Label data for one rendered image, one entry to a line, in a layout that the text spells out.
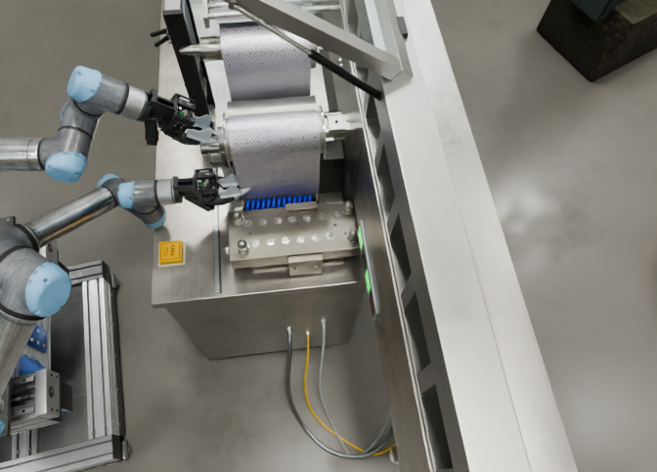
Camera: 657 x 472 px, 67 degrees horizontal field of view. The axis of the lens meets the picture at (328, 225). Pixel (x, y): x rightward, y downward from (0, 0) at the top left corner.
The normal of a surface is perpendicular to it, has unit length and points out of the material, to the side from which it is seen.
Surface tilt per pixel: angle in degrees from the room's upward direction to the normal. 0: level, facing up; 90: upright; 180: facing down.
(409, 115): 0
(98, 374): 0
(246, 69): 92
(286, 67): 92
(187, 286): 0
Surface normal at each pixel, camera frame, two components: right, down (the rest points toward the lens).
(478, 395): 0.04, -0.45
